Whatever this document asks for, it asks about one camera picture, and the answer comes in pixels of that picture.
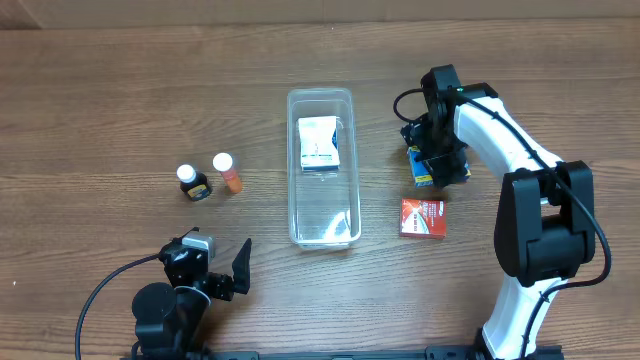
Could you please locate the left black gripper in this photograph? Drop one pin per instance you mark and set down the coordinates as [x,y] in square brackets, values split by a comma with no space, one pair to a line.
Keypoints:
[220,284]

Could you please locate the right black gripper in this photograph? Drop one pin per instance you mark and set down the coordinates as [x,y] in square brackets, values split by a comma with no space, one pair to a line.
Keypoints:
[447,167]

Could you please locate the blue VapoDrops box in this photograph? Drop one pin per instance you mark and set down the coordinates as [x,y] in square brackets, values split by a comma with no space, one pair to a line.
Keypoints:
[420,175]

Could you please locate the red medicine box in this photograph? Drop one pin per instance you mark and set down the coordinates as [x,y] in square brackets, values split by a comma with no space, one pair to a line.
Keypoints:
[423,218]

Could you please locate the dark brown syrup bottle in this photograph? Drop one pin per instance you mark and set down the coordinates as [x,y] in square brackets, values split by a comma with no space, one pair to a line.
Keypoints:
[193,184]

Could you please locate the white medicine box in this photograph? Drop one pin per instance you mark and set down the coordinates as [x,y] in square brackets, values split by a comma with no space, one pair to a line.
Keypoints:
[319,148]

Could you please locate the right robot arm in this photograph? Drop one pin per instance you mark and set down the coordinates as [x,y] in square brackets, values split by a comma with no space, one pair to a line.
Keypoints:
[545,225]

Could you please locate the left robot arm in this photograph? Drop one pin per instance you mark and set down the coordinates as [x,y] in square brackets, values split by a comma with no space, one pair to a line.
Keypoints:
[168,315]

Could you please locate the clear plastic container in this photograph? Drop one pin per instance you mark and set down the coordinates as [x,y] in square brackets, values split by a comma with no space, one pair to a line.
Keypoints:
[323,206]

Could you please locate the orange pill bottle white cap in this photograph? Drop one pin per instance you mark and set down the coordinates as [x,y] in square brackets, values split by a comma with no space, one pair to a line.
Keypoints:
[224,164]

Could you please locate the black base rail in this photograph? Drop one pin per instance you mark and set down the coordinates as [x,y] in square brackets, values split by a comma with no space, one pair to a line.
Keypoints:
[345,354]

